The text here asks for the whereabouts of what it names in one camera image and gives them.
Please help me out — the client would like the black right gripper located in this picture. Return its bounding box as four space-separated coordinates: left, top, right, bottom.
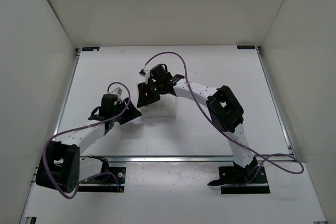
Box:
138 81 165 108

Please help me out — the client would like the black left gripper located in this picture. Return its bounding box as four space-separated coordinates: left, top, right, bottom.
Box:
112 97 142 124

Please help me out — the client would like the white skirt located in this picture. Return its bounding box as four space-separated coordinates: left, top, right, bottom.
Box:
139 95 177 118

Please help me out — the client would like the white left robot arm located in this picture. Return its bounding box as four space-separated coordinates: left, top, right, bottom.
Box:
35 93 142 199

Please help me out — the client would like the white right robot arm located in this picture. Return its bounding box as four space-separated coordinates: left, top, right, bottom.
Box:
137 64 257 182

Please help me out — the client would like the blue left corner label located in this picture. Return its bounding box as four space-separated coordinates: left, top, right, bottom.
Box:
81 47 100 51

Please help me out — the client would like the blue corner label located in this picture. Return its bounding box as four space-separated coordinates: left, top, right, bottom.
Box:
81 47 100 51
237 45 255 50

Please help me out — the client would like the blue right corner label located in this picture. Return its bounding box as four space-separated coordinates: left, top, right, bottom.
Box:
237 45 255 50

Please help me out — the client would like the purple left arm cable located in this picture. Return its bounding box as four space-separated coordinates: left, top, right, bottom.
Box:
43 82 131 199

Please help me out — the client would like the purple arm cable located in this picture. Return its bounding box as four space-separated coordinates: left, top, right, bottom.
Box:
43 82 131 199
143 51 305 183

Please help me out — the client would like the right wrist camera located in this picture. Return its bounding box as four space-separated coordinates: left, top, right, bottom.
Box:
139 69 151 84

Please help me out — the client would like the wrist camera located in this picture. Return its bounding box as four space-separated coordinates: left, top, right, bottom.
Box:
107 87 122 100
139 69 151 84

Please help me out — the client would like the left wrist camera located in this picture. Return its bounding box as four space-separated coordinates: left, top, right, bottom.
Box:
107 87 122 100

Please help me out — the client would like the aluminium table edge rail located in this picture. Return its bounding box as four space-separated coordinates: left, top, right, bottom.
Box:
47 155 297 163

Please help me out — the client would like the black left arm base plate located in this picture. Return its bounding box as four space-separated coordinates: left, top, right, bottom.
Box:
78 161 127 193

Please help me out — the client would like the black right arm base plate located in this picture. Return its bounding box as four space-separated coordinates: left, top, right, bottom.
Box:
207 166 270 195

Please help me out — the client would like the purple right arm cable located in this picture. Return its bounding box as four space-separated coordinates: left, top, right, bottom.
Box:
143 51 305 183

